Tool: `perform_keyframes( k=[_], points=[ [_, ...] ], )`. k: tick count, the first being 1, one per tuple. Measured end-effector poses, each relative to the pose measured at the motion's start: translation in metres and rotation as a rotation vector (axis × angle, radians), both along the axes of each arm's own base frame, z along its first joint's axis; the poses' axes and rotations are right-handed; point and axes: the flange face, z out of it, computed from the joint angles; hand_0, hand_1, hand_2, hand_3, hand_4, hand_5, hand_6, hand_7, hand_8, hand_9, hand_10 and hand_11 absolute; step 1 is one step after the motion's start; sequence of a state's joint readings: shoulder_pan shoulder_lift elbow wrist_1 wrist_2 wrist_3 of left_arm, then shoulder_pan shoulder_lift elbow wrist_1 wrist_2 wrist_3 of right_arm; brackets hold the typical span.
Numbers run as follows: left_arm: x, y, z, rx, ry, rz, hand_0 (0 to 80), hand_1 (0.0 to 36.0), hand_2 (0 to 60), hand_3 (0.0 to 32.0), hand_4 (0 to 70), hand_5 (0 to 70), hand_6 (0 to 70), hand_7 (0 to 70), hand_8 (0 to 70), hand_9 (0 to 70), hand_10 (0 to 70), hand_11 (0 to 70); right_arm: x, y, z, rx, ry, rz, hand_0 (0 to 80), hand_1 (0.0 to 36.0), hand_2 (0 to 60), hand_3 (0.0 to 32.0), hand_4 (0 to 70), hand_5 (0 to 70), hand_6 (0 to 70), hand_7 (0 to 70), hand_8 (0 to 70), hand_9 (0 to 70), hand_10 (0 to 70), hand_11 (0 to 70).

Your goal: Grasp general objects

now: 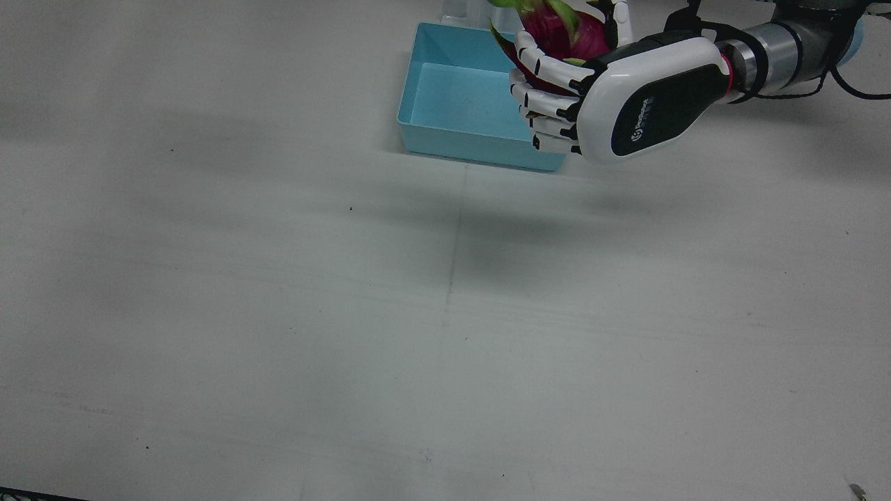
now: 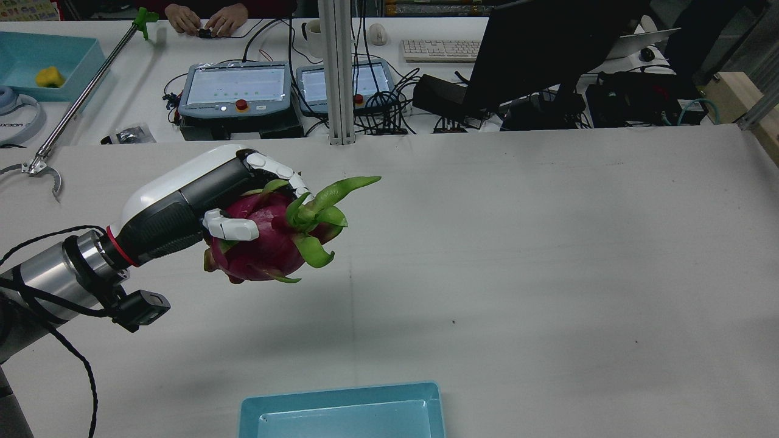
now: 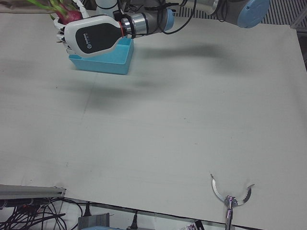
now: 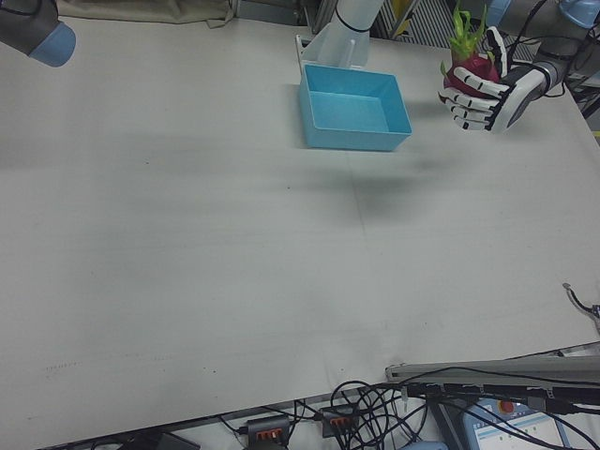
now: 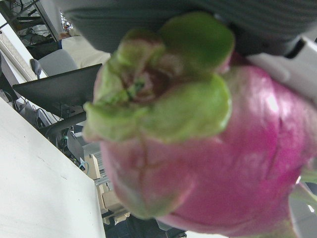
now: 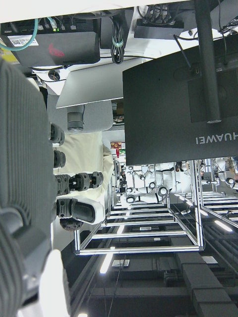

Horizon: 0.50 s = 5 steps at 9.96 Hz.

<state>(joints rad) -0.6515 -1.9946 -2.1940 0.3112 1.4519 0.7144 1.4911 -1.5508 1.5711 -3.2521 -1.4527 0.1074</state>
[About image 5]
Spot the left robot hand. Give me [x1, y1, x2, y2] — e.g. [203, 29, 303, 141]
[61, 0, 317, 100]

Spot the pink green dragon fruit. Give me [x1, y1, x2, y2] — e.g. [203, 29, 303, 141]
[83, 11, 317, 238]

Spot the seated person in beige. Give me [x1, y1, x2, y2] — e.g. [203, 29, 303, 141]
[58, 28, 111, 69]

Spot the grey office chair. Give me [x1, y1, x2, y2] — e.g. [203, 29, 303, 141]
[29, 49, 79, 80]

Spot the black Huawei monitor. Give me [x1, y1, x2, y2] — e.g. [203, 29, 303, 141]
[12, 63, 104, 117]

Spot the beige wooden rack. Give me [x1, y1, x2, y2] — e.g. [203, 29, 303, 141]
[86, 153, 131, 225]

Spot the teal network cable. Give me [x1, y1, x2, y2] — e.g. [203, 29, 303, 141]
[78, 160, 90, 173]

